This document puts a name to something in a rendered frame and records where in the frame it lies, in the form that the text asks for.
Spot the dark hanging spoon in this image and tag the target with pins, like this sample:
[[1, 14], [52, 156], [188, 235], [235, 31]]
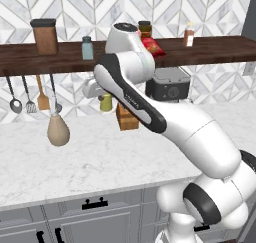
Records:
[[58, 107]]

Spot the yellow-green shaker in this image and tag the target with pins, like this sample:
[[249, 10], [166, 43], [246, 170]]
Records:
[[106, 103]]

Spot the white wall outlet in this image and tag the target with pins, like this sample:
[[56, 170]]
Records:
[[249, 68]]

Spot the dark wooden wall shelf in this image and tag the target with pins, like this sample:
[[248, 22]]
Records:
[[213, 52]]

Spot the grey drawer front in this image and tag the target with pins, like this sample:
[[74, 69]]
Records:
[[16, 215], [126, 202]]

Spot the dark grey cabinet side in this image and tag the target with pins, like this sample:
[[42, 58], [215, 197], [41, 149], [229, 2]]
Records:
[[250, 13]]

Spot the blue-grey shaker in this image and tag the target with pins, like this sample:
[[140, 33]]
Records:
[[87, 49]]

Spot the wooden hanging spatula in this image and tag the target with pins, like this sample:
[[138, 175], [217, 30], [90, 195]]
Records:
[[42, 100]]

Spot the grey slotted spatula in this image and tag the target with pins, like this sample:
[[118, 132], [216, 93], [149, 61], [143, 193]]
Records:
[[30, 106]]

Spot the black toaster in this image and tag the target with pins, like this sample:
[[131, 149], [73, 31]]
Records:
[[170, 85]]

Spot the red snack bag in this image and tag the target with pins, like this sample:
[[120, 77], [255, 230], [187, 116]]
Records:
[[154, 48]]

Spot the grey cabinet door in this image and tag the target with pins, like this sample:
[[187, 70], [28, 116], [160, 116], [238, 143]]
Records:
[[100, 228], [16, 233]]

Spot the brown wooden block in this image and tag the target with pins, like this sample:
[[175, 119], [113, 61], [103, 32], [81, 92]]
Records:
[[127, 121]]

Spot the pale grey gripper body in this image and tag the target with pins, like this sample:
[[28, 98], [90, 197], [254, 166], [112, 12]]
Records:
[[90, 88]]

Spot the grey hanging ladle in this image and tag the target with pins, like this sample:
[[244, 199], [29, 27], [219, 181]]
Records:
[[15, 105]]

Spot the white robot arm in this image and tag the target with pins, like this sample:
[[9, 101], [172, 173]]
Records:
[[200, 137]]

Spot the brown canister with black lid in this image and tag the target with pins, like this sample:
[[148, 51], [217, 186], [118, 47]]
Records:
[[45, 38]]

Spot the dark jar with black lid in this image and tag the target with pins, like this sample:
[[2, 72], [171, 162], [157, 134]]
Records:
[[145, 28]]

